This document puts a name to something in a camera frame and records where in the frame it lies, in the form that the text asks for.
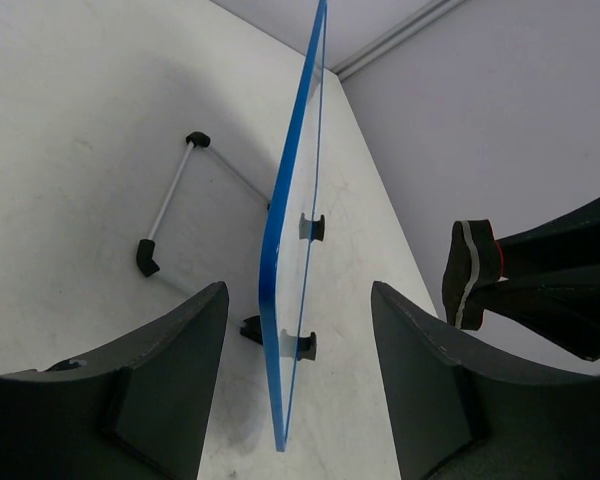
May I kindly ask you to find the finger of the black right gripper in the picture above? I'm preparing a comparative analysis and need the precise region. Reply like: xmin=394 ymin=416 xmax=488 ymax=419
xmin=498 ymin=197 xmax=600 ymax=279
xmin=474 ymin=282 xmax=600 ymax=361

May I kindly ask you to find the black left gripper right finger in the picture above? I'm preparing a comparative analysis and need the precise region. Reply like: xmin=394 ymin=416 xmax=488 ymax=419
xmin=371 ymin=281 xmax=600 ymax=479

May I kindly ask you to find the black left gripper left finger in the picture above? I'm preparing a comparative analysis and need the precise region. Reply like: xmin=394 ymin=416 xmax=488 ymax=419
xmin=0 ymin=282 xmax=229 ymax=479

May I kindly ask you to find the blue framed whiteboard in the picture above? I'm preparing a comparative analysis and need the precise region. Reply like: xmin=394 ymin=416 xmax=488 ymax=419
xmin=258 ymin=0 xmax=328 ymax=452

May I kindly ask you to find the black whiteboard foot clip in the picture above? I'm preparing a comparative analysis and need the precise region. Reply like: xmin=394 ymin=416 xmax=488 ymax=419
xmin=299 ymin=213 xmax=326 ymax=242
xmin=279 ymin=329 xmax=317 ymax=361

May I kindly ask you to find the metal whiteboard stand frame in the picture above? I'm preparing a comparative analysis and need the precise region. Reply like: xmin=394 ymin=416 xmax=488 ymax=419
xmin=136 ymin=131 xmax=271 ymax=343

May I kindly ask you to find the right aluminium frame post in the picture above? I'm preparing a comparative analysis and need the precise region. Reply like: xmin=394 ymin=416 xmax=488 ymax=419
xmin=332 ymin=0 xmax=467 ymax=82

